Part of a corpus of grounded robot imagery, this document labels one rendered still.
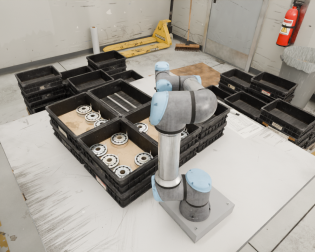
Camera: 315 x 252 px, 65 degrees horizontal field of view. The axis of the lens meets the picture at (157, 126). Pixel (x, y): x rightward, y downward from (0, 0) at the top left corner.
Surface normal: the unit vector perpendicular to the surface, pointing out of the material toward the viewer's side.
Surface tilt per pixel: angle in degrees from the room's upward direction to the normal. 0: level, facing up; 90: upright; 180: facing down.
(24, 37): 90
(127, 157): 0
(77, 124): 0
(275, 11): 90
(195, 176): 6
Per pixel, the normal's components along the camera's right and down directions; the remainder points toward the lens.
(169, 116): 0.05, 0.51
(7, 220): 0.04, -0.78
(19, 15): 0.61, 0.50
